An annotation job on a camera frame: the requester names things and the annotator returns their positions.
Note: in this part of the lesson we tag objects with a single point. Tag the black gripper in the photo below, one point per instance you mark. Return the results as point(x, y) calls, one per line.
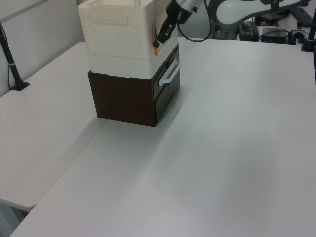
point(174, 12)

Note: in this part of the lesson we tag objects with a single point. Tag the cream cabinet side door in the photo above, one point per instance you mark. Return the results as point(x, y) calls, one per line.
point(170, 42)

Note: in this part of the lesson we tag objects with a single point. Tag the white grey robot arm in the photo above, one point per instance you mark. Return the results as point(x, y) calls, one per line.
point(247, 10)

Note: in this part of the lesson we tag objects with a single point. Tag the cream plastic storage cabinet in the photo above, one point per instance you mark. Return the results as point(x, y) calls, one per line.
point(118, 37)

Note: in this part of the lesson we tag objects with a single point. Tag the dark brown drawer unit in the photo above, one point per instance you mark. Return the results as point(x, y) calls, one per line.
point(123, 98)

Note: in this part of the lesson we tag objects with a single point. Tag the black device with green label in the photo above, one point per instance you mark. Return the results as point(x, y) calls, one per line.
point(250, 30)

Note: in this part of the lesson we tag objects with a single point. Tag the brown wooden board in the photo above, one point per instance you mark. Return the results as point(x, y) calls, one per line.
point(270, 18)

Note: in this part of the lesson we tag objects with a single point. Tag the black electronics box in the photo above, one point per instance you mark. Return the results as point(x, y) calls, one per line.
point(275, 36)

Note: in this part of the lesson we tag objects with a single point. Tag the black keyboard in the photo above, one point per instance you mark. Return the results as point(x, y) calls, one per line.
point(304, 16)

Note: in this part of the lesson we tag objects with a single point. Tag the black clamp pole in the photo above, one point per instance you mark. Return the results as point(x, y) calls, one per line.
point(308, 42)

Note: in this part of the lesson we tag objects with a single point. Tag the black camera pole with base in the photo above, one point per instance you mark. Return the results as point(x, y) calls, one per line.
point(11, 61)

